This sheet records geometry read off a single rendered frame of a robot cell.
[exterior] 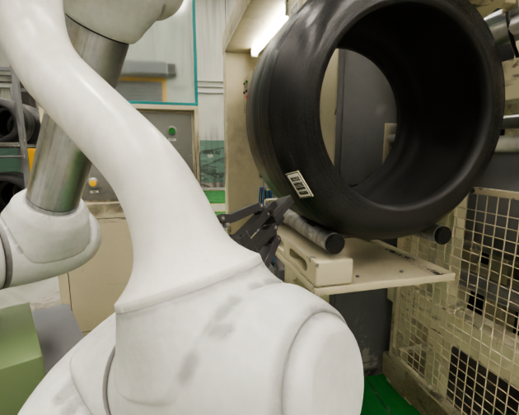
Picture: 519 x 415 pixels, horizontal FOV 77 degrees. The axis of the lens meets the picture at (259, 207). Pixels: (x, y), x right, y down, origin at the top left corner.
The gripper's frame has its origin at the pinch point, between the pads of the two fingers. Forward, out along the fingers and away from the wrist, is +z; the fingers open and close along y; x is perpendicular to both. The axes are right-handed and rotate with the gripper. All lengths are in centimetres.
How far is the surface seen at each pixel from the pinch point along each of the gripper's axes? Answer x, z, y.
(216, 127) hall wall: -626, 717, -22
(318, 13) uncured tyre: 10.0, 24.6, -26.0
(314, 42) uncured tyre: 8.6, 21.1, -21.8
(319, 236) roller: -4.7, 15.1, 14.5
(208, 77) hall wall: -598, 753, -154
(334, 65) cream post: -5, 65, -17
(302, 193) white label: -1.6, 12.0, 2.5
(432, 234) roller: 13.4, 31.8, 27.9
